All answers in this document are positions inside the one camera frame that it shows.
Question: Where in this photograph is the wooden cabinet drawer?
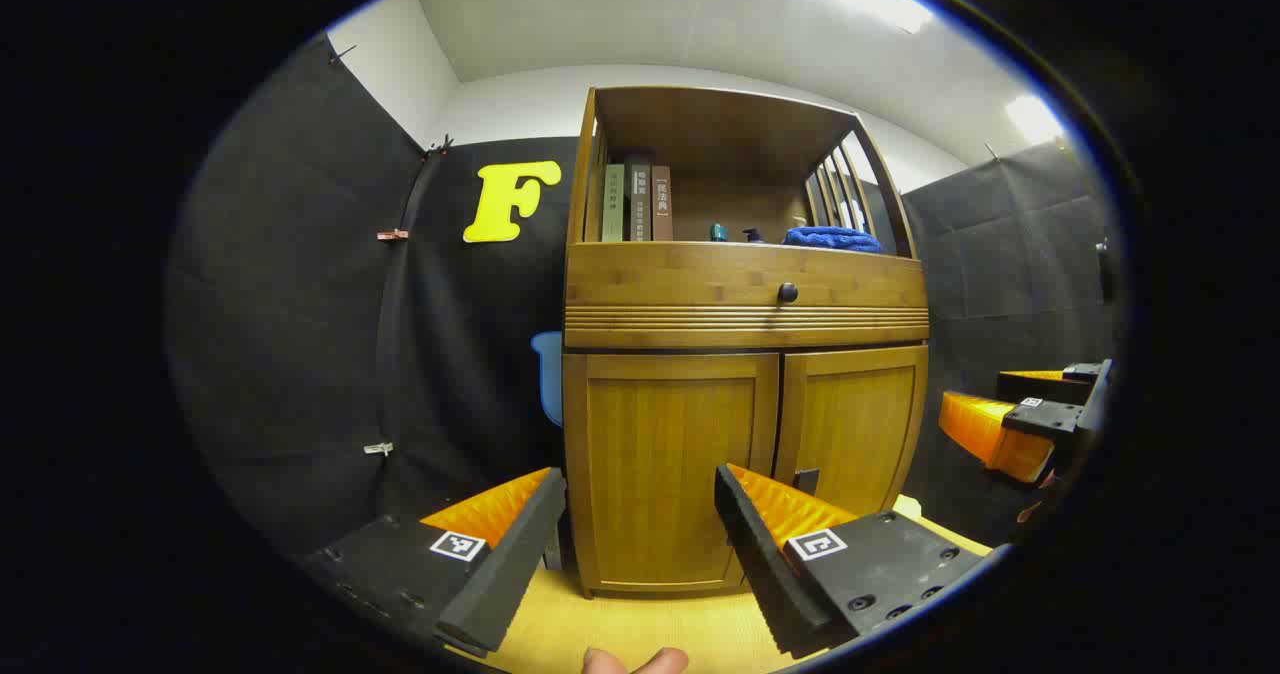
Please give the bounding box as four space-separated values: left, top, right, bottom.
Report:
565 242 929 348

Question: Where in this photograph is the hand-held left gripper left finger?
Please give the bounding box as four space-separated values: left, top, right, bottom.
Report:
300 467 568 658

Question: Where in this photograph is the black backdrop cloth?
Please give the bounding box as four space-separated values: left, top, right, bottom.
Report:
165 34 1121 555

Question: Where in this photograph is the reddish brown book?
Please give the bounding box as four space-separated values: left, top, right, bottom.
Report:
651 165 674 243

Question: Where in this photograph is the wooden double-door shoe cabinet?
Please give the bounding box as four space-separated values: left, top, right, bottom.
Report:
562 86 931 597

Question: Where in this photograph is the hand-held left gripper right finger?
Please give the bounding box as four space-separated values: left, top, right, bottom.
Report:
714 462 991 660

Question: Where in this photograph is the wooden cabinet door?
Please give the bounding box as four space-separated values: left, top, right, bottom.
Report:
775 346 929 517
563 352 781 595

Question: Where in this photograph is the green book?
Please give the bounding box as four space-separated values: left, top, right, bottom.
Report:
602 163 626 243

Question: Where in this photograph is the folded blue towel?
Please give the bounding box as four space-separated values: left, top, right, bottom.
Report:
781 226 884 254

